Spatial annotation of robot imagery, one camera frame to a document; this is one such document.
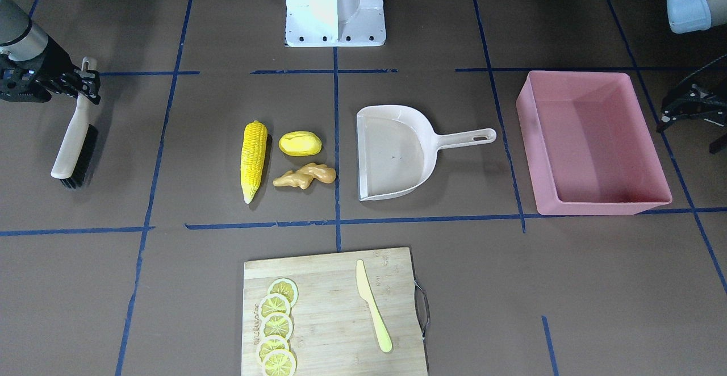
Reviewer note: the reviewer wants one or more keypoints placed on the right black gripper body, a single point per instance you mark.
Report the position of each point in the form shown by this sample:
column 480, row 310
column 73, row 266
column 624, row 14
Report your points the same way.
column 55, row 59

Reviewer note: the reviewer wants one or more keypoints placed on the beige hand brush black bristles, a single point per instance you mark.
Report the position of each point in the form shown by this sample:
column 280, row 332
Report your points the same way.
column 77, row 147

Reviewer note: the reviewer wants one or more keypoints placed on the lemon slice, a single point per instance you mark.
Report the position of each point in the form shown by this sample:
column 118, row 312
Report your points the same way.
column 274, row 303
column 279, row 362
column 277, row 324
column 269, row 344
column 285, row 287

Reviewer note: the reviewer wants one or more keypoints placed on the yellow plastic knife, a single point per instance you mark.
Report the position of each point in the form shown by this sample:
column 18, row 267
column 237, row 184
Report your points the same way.
column 365, row 292

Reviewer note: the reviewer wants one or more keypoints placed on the bamboo cutting board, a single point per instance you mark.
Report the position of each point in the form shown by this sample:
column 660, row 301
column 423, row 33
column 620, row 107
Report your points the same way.
column 333, row 332

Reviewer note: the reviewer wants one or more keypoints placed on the pink plastic bin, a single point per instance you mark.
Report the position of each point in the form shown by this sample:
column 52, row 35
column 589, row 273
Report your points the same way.
column 588, row 147

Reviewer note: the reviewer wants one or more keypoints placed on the yellow toy potato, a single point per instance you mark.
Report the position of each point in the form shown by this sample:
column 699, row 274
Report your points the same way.
column 300, row 144

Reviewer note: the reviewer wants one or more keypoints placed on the beige plastic dustpan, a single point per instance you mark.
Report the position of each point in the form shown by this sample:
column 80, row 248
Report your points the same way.
column 398, row 149

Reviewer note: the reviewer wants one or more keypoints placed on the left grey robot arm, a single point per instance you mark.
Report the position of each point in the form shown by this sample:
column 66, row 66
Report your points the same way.
column 692, row 15

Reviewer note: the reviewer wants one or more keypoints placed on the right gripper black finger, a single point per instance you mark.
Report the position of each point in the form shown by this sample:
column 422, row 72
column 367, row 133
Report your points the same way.
column 80, row 82

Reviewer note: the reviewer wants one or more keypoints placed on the yellow toy corn cob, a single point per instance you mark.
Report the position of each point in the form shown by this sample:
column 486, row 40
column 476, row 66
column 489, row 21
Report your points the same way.
column 253, row 152

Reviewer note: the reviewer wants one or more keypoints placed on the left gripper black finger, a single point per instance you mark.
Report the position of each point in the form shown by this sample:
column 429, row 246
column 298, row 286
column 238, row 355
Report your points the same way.
column 718, row 145
column 684, row 102

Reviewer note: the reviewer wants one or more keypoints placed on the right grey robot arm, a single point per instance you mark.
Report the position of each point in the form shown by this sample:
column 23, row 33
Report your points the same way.
column 21, row 37

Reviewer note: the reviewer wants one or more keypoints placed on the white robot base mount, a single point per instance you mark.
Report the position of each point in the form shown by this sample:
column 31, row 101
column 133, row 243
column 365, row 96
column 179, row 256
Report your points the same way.
column 335, row 23

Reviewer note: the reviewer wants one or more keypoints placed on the lemon slice top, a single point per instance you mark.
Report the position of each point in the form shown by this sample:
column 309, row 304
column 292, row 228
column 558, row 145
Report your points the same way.
column 285, row 287

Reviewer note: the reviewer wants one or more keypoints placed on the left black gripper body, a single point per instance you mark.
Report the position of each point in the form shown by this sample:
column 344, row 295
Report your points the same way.
column 690, row 103

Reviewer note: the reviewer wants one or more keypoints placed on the lemon slice bottom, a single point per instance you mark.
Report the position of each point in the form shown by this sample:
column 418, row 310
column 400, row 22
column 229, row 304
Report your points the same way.
column 279, row 362

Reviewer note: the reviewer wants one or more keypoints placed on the tan toy ginger root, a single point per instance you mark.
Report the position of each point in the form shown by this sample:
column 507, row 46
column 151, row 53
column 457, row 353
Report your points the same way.
column 302, row 178

